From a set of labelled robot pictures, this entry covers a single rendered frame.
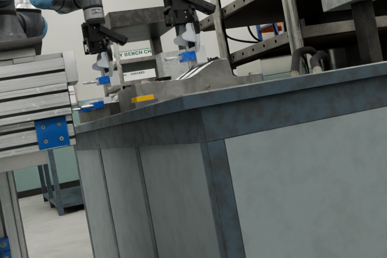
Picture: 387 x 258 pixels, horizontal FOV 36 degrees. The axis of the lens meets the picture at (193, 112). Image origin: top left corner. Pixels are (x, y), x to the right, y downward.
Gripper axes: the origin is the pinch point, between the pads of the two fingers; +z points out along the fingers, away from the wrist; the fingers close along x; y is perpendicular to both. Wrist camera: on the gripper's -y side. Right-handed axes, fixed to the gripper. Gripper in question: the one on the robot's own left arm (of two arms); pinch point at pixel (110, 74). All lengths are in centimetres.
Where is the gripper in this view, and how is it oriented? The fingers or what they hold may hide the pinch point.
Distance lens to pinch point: 220.1
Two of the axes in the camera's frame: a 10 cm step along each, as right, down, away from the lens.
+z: 1.8, 9.8, -0.1
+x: 4.0, -0.8, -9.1
